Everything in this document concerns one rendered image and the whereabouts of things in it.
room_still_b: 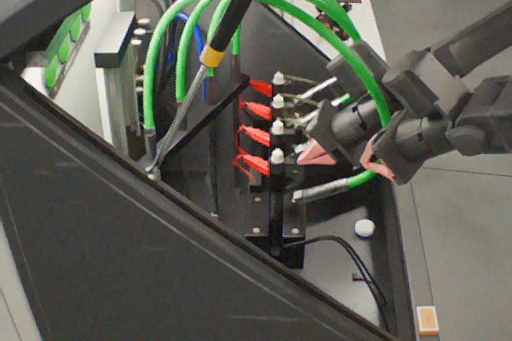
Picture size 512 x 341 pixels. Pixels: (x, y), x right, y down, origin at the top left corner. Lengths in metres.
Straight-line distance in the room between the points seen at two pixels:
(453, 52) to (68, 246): 0.58
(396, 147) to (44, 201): 0.43
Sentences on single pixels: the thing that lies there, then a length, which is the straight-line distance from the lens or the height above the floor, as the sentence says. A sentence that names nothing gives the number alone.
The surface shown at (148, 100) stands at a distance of 1.07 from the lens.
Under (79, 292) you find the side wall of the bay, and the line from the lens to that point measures 0.86.
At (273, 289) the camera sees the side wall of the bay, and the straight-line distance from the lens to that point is 0.81.
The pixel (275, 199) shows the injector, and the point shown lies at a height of 1.02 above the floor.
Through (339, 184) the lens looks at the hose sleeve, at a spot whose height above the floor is 1.16.
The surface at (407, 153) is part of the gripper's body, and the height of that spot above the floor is 1.27.
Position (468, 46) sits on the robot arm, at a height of 1.34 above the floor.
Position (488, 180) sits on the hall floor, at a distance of 2.99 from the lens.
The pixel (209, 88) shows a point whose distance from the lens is 1.23.
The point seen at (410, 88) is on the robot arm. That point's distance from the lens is 0.79.
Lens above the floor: 1.78
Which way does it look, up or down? 36 degrees down
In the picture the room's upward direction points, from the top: straight up
